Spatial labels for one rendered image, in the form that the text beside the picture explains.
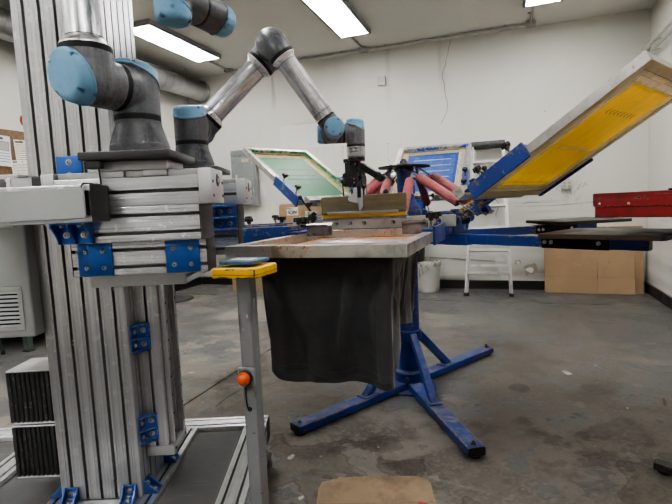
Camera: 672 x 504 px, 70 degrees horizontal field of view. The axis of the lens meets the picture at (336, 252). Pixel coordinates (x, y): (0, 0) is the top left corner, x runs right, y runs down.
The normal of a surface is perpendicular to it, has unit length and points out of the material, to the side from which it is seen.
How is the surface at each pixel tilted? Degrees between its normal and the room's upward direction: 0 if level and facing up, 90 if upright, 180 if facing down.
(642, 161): 90
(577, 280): 75
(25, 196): 90
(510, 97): 90
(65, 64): 98
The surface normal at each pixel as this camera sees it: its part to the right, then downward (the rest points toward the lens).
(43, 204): 0.02, 0.10
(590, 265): -0.33, -0.10
